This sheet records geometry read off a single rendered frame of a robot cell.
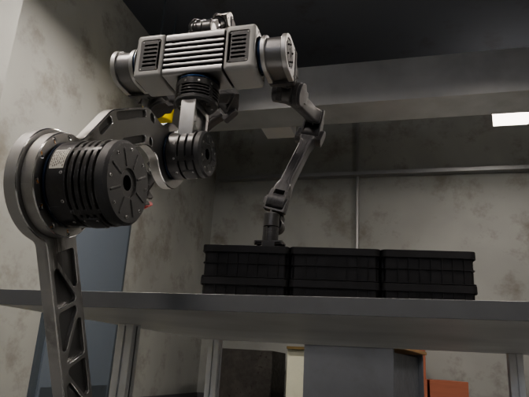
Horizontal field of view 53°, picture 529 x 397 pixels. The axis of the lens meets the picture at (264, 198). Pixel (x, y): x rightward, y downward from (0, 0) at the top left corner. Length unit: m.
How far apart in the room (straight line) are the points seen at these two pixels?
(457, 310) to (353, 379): 2.82
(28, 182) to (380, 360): 3.18
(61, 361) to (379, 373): 2.95
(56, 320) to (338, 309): 0.60
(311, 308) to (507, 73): 5.61
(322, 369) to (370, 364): 0.35
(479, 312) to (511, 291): 7.37
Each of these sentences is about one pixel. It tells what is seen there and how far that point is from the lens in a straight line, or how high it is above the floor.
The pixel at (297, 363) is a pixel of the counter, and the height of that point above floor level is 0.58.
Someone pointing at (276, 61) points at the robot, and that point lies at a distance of 1.63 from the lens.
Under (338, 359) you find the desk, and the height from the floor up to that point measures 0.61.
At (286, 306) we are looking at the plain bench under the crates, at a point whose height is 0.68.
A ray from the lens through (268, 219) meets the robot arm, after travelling 1.89.
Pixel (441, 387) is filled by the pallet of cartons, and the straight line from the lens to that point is 6.72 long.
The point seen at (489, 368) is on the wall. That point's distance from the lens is 8.44.
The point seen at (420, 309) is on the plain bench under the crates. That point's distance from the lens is 1.21.
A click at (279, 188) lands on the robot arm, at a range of 1.94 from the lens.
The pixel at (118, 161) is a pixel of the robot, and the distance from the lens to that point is 1.08.
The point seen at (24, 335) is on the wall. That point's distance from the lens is 5.30.
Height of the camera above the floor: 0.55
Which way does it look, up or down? 17 degrees up
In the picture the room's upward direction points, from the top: 3 degrees clockwise
